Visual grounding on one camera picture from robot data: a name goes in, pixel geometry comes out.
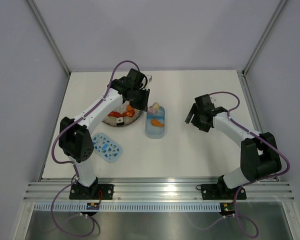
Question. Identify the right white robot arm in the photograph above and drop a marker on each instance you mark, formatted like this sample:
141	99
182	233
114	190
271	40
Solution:
259	156

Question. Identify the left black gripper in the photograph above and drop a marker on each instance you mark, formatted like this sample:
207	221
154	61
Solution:
143	104

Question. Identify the white slotted cable duct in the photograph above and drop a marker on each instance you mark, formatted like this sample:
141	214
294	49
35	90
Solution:
129	207

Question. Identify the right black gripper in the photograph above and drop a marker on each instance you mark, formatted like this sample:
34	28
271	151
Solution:
203	127

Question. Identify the aluminium rail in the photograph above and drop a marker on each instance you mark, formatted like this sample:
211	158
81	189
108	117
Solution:
155	189

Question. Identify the sushi roll piece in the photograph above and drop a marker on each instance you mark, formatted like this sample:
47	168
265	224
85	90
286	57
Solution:
119	121

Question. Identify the orange carrot pieces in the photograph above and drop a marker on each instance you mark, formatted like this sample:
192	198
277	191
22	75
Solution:
130	112

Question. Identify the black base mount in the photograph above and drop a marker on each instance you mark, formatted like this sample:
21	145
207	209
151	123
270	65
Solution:
214	192
96	192

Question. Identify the orange fried food piece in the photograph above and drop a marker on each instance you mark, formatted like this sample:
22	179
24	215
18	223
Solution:
156	123

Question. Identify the blue lunch box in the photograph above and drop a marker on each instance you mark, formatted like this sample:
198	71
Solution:
152	131

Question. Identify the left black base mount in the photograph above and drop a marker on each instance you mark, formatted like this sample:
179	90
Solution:
96	192

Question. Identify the left aluminium frame post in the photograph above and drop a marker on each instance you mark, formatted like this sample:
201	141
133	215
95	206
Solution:
48	36

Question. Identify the beige mushroom piece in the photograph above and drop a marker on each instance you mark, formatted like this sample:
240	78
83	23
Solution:
156	106

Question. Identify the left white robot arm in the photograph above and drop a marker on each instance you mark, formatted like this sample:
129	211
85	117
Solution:
75	135

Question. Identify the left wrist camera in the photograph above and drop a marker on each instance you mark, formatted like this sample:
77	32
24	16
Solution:
149	78

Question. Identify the red sausage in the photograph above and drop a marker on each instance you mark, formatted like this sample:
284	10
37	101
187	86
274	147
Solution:
115	114

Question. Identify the right aluminium frame post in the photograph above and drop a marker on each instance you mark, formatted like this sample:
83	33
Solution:
265	35

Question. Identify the aluminium frame post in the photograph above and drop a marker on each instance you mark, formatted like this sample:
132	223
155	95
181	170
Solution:
48	36
265	35

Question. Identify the terrazzo pattern lunch box lid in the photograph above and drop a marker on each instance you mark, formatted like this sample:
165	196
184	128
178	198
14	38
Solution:
106	148

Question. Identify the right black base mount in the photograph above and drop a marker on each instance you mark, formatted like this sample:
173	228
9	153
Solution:
214	192

